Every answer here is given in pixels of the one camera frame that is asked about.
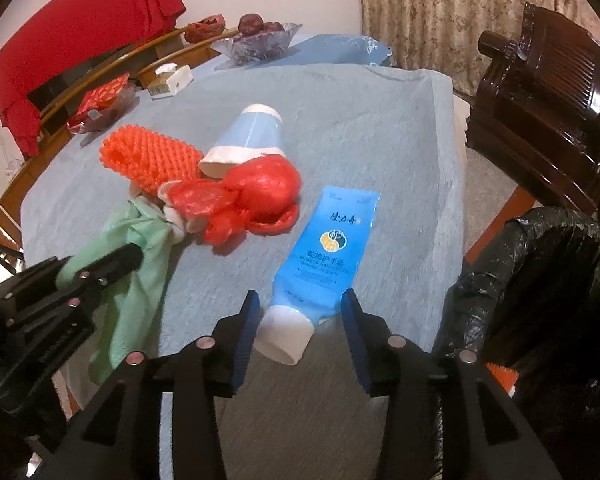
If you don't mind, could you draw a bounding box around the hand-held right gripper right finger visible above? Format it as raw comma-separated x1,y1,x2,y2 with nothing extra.
341,287,556,480

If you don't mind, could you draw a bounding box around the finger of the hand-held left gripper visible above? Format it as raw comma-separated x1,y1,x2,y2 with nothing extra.
50,244,145,306
0,259,68,306

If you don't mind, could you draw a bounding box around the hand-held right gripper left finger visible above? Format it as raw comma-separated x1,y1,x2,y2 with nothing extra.
67,290,261,480

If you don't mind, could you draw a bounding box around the green rubber glove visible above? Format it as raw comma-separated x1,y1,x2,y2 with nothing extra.
60,199,175,386

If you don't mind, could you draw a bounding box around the white tissue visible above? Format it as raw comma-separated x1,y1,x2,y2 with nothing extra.
162,195,201,235

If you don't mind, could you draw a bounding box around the blue hand cream tube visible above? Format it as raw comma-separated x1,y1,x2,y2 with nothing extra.
255,185,381,366

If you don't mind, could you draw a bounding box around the orange spiky glove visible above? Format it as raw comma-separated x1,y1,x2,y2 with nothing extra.
485,362,518,396
100,125,203,196

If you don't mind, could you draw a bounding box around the red plastic bag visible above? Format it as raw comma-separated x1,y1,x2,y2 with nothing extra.
184,14,227,43
159,156,302,246

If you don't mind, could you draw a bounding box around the blue paper cup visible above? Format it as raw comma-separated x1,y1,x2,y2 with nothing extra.
198,104,287,180

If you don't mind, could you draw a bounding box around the trash bin with black bag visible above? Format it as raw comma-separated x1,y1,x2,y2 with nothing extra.
432,206,600,480

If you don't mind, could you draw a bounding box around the red snack packet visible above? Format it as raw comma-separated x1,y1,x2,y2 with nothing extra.
67,72,131,131

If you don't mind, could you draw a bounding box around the black television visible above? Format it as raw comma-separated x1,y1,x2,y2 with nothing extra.
27,50,136,111

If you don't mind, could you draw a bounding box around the white tissue box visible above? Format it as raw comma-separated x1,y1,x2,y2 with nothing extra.
149,62,194,97

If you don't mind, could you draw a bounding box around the grey-blue tablecloth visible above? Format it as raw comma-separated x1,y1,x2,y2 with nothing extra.
20,62,468,480

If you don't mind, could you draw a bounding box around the red cloth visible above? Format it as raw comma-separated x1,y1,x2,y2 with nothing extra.
0,0,187,158

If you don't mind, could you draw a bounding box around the red plastic bag on cabinet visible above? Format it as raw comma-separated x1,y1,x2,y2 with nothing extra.
184,14,227,43

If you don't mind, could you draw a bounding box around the glass fruit bowl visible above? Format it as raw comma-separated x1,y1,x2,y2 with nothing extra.
211,22,303,66

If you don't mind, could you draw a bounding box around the blue embroidered tablecloth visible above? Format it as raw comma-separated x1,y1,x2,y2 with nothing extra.
215,34,393,72

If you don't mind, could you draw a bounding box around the dark wooden armchair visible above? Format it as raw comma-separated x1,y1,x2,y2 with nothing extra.
465,1,600,216

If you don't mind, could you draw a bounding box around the beige patterned curtain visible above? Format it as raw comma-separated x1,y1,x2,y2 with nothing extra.
357,0,600,96

